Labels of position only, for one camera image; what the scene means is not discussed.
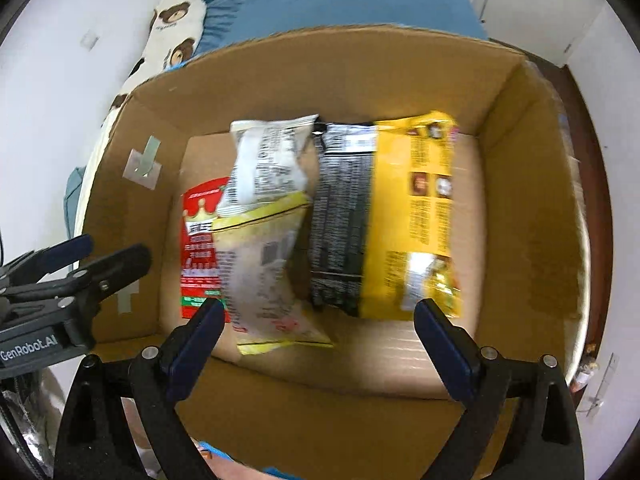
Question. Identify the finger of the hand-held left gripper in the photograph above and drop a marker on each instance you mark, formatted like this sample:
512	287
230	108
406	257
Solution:
120	265
65	252

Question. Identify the silver foil bag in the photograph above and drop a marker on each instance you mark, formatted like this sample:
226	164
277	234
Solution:
30	435

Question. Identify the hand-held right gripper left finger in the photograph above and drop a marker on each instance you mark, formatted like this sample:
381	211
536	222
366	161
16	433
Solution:
197	345

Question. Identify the white yellow-edged snack packet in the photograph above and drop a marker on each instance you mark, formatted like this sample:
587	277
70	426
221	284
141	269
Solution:
260	270

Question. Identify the blue bedsheet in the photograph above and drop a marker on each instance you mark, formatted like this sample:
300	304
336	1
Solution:
350	5

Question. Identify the white wall socket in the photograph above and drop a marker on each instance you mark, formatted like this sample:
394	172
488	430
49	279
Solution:
90	40

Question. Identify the red snack packet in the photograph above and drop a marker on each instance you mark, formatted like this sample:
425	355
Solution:
197	240

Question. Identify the teal cloth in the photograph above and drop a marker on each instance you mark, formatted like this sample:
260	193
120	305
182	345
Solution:
75	200

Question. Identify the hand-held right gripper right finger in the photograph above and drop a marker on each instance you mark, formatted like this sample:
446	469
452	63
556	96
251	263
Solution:
445	350

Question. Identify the bear print white sheet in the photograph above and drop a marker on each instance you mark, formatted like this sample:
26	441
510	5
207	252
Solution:
175	15

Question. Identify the white wall plate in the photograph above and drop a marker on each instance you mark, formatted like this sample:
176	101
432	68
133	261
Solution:
600	385

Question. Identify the cardboard box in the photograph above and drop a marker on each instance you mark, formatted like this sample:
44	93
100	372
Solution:
525	210

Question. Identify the black and yellow snack packet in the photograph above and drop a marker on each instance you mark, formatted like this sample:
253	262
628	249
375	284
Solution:
400	210

